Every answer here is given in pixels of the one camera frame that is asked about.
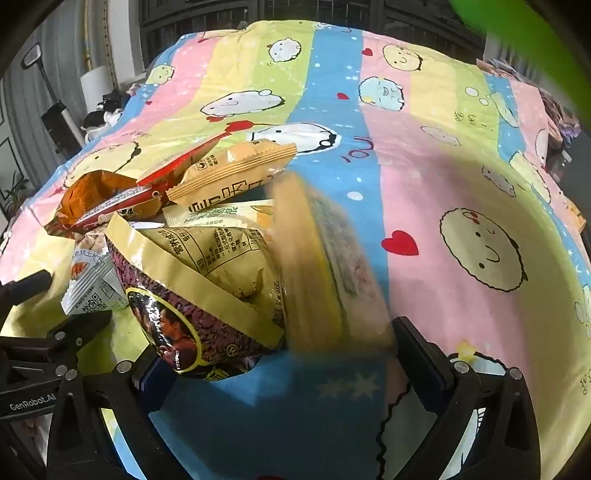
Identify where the small white printed snack packet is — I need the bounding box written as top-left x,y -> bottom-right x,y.
69,231 -> 112,280

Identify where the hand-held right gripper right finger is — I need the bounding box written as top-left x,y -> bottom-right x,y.
392,316 -> 541,480

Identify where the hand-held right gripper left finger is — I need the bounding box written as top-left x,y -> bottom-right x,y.
46,355 -> 185,480

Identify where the orange-yellow snack packet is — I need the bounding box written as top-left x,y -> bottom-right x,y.
165,138 -> 297,208

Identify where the white cylinder lamp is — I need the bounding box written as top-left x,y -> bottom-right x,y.
81,65 -> 115,114

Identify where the dark clothes heap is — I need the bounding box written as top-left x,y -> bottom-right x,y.
82,80 -> 144,141

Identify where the potted plant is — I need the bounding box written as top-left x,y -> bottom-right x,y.
0,171 -> 31,217

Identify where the grey curtain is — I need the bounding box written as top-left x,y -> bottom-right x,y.
28,0 -> 139,107

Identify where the yellow snack packet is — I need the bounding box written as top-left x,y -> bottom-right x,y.
271,172 -> 399,357

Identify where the dark window frame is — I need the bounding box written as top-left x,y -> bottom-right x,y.
139,0 -> 485,51

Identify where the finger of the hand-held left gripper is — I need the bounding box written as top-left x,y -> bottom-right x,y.
46,311 -> 112,370
0,270 -> 52,319

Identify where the orange snack packet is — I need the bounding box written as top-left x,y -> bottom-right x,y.
44,170 -> 163,237

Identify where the white coded snack packet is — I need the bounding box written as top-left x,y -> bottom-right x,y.
61,251 -> 131,315

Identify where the yellow-green snack packet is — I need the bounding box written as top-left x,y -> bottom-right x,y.
161,199 -> 278,232

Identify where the small yellow box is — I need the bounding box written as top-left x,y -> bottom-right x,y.
564,199 -> 588,234

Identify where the red snack packet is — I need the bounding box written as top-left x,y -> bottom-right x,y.
73,134 -> 225,232

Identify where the green box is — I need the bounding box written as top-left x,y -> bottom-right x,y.
450,0 -> 591,121

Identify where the striped cartoon printed blanket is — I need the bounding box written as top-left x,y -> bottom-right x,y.
0,18 -> 591,480

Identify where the purple and gold snack bag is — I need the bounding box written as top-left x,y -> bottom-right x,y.
105,213 -> 288,380

